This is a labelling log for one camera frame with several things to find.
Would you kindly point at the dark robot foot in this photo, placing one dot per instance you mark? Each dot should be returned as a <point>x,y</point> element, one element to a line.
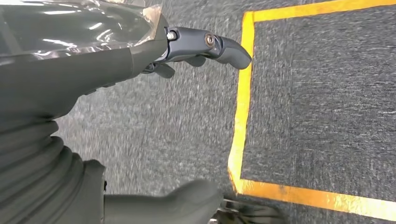
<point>247,213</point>

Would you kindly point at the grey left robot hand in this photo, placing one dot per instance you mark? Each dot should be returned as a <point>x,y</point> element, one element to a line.
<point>62,61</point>

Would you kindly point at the yellow floor tape square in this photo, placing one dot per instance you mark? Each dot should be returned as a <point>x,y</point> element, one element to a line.
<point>244,92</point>

